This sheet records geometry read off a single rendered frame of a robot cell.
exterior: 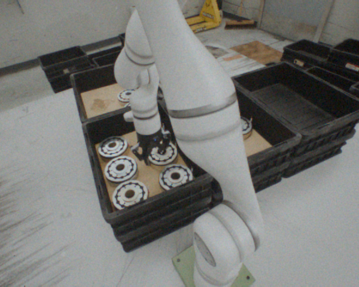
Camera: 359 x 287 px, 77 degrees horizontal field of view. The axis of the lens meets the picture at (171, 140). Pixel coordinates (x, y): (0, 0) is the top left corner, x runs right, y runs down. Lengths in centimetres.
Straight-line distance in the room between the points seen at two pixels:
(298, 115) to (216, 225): 73
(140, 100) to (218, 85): 33
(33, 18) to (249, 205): 375
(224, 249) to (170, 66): 26
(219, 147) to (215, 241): 15
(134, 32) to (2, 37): 358
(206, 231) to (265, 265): 42
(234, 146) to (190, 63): 12
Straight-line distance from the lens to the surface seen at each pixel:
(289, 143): 73
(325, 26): 381
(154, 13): 26
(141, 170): 76
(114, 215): 57
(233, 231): 38
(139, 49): 43
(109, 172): 74
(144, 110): 58
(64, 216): 91
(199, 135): 28
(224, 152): 29
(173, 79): 26
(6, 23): 391
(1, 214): 105
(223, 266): 39
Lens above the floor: 141
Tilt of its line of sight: 44 degrees down
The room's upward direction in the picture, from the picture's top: 6 degrees counter-clockwise
